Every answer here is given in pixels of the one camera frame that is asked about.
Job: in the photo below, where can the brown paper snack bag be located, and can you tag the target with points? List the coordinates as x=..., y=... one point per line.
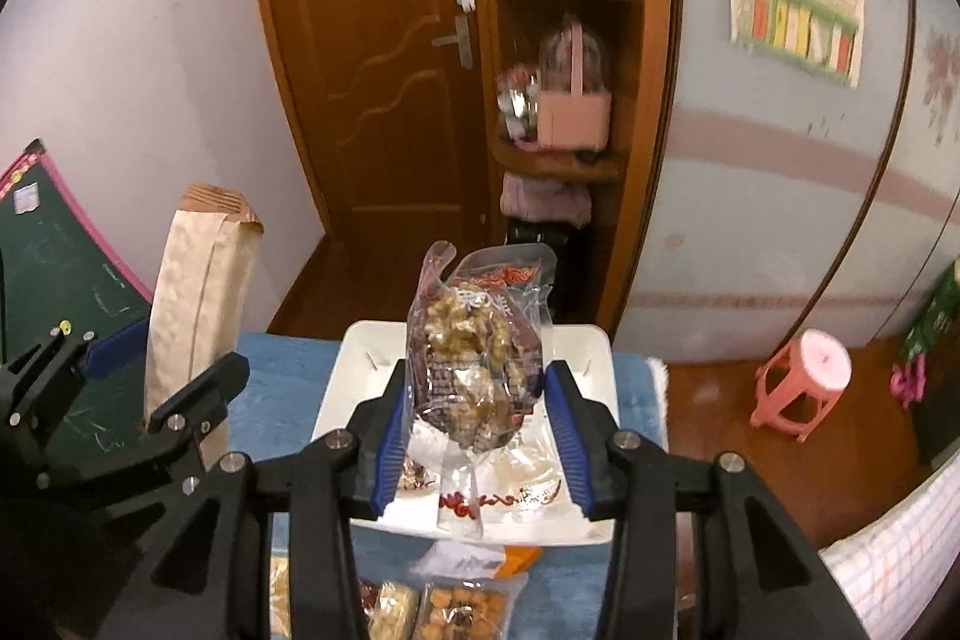
x=195, y=295

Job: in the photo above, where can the pink plastic stool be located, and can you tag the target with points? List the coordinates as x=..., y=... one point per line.
x=821, y=359

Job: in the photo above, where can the white and orange packet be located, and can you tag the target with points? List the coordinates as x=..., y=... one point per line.
x=480, y=561

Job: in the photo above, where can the clear walnut snack bag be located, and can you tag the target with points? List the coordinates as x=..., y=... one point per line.
x=465, y=347

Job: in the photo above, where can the pink gift basket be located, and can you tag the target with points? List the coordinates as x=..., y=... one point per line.
x=574, y=119

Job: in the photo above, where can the green and pink toy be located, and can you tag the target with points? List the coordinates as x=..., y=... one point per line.
x=930, y=325

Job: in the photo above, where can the orange ball snack packet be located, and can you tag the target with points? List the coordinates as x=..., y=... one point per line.
x=465, y=614

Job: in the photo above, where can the green chalkboard with pink frame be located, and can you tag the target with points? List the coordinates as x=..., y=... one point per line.
x=45, y=250

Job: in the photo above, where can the light blue wardrobe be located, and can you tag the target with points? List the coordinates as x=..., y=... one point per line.
x=750, y=197

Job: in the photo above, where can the clear sachet with pale snack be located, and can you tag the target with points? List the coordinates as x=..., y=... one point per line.
x=529, y=482

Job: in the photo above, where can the checkered bed sheet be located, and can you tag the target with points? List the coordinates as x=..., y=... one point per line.
x=892, y=557

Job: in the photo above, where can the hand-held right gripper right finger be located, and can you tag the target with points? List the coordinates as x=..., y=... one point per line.
x=564, y=434

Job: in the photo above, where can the clear sachet with red print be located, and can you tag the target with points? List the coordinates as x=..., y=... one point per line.
x=461, y=501

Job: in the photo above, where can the wooden corner shelf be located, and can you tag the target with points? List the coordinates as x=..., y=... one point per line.
x=652, y=85

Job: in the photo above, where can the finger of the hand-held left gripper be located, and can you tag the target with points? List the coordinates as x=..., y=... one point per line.
x=112, y=349
x=202, y=392

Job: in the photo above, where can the small brown snack sachet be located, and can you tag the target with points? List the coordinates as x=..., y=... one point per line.
x=416, y=476

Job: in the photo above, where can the pink cloth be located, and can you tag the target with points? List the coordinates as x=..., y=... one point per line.
x=547, y=197

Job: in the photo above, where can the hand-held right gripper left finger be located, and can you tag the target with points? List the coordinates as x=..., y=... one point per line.
x=390, y=441

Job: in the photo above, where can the brown wooden door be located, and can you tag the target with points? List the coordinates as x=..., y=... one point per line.
x=360, y=10

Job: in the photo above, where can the red and beige snack packet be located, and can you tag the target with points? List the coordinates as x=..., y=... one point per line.
x=390, y=610

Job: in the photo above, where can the foil wrapped flowers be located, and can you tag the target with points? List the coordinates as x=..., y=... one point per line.
x=517, y=104

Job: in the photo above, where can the white plastic tray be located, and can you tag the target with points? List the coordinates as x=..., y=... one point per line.
x=360, y=370

